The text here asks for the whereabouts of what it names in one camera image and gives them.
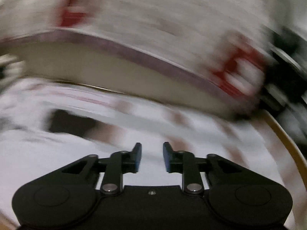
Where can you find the dark furniture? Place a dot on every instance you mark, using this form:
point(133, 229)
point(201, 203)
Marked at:
point(287, 81)

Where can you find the printed quilt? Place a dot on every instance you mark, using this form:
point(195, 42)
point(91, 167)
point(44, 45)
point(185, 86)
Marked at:
point(144, 16)

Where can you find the dark cloth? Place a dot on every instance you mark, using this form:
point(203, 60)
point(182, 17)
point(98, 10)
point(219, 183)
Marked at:
point(72, 122)

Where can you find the white printed t-shirt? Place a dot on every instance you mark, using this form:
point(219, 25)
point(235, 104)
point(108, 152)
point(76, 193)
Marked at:
point(72, 158)

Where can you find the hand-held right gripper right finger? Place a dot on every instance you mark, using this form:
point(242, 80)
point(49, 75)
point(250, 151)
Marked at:
point(166, 158)

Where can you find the checkered rug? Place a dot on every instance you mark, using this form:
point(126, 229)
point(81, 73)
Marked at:
point(153, 122)

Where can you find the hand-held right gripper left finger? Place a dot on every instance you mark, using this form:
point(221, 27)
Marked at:
point(137, 157)

